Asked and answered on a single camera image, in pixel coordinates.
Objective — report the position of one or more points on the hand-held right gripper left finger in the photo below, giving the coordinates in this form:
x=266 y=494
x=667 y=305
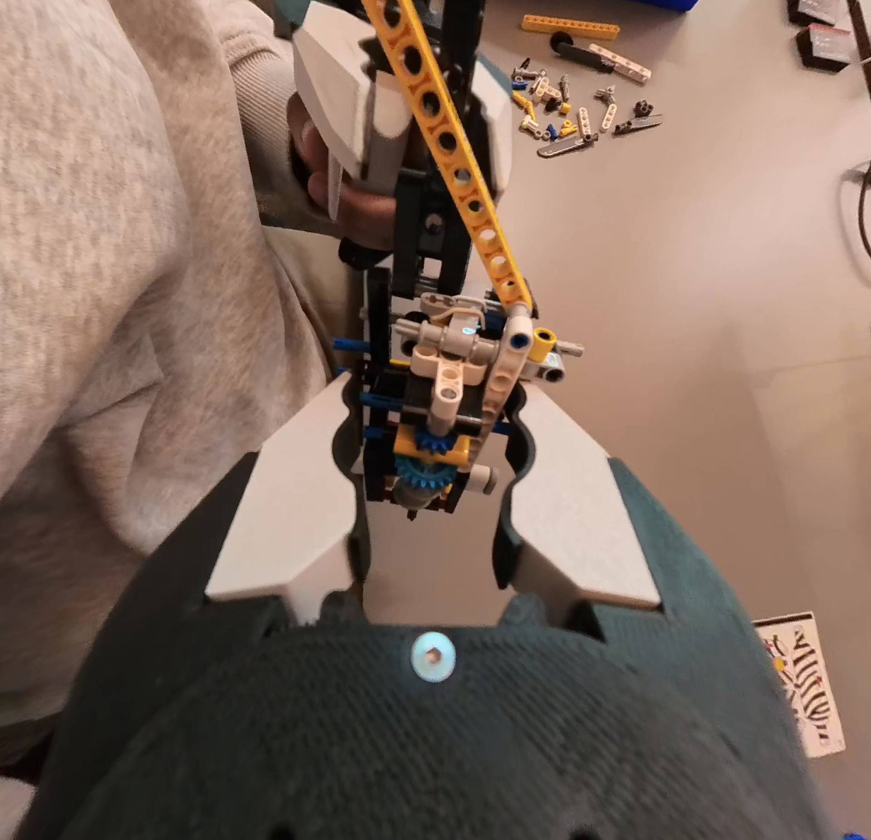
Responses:
x=286 y=513

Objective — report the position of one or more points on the pile of small lego pieces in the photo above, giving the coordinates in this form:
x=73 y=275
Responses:
x=565 y=147

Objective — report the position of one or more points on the long yellow lego beam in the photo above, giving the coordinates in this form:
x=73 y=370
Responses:
x=571 y=26

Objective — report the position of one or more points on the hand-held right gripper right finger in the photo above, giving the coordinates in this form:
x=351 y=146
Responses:
x=578 y=520

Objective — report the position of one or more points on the person's left hand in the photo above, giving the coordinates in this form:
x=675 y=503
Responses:
x=360 y=217

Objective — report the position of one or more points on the black and white lego assembly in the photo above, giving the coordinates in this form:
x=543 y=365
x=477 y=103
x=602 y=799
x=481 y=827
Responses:
x=578 y=52

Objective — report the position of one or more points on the grey hooded sweatshirt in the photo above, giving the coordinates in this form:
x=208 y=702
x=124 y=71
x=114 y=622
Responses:
x=102 y=309

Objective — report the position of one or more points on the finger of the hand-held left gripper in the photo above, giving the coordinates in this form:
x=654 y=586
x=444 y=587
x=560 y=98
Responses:
x=340 y=91
x=500 y=132

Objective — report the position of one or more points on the dark battery pack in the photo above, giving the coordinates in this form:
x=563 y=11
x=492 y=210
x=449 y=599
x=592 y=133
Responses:
x=813 y=3
x=827 y=47

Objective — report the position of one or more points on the person's left forearm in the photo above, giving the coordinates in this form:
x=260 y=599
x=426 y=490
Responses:
x=252 y=105

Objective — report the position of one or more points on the lego technic crane model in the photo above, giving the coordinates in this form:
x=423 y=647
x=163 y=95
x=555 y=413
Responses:
x=442 y=377

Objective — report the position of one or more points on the zebra sticker sheet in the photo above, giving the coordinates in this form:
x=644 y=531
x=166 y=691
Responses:
x=803 y=683

